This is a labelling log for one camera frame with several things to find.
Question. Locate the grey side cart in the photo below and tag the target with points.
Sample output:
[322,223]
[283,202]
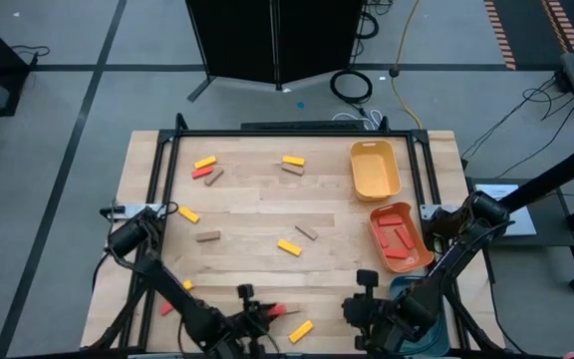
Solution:
[546,239]

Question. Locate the black camera stand beam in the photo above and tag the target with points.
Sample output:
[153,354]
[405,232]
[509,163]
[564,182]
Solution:
[556,174]

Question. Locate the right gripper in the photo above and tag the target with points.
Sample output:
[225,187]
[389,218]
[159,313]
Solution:
[376,319]

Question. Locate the teal plastic bin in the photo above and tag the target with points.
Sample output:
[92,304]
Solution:
[439,334]

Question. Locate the white paper sheet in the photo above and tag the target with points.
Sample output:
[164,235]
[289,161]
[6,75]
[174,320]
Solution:
[523,224]

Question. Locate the black folding partition screen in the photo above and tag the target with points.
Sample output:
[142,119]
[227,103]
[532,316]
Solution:
[237,40]

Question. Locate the orange plastic bin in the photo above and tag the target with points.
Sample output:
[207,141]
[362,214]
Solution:
[419,249]

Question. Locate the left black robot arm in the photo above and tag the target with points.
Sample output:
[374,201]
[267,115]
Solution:
[167,286]

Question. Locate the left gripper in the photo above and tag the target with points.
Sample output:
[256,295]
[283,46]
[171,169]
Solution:
[247,326]

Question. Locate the yellow plastic bin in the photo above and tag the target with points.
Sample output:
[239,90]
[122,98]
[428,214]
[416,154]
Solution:
[392,172]

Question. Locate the yellow wooden block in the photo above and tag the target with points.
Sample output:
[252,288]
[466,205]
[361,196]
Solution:
[188,214]
[289,247]
[205,162]
[187,285]
[301,331]
[293,160]

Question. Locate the brown wooden block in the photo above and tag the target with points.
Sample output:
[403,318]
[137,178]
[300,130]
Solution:
[207,236]
[292,169]
[213,176]
[306,232]

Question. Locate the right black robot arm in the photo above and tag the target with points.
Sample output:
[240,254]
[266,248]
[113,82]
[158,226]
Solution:
[444,269]

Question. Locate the black aluminium table frame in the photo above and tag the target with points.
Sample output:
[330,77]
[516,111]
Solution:
[396,133]

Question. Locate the black power strip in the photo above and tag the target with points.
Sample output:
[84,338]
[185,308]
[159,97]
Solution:
[307,125]

